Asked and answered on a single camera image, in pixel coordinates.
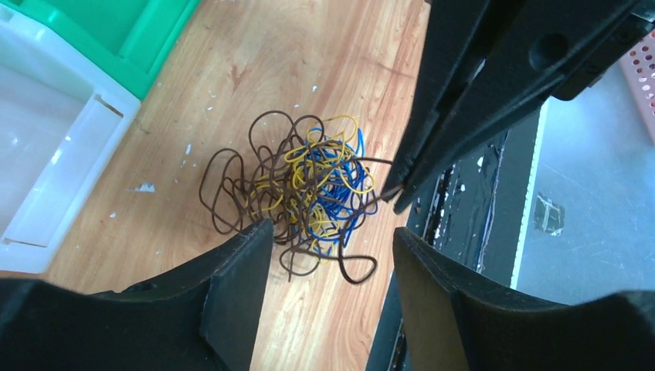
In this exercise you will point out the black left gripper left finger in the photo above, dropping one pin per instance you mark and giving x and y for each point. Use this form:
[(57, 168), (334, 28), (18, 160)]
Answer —
[(201, 315)]

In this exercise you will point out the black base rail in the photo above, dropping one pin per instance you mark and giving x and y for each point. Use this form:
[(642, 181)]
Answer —
[(473, 211)]

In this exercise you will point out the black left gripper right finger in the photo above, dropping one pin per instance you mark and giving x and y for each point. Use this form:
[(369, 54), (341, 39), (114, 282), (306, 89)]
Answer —
[(457, 319)]

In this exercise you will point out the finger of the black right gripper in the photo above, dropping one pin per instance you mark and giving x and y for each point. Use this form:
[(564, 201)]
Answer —
[(454, 48), (536, 50)]

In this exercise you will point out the white plastic bin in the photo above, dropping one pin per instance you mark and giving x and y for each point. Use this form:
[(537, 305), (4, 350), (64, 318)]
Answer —
[(62, 119)]

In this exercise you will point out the pink perforated basket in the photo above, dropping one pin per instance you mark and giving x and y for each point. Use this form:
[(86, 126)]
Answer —
[(638, 68)]

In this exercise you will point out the green plastic bin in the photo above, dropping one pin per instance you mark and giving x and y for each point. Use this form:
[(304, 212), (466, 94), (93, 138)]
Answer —
[(130, 40)]

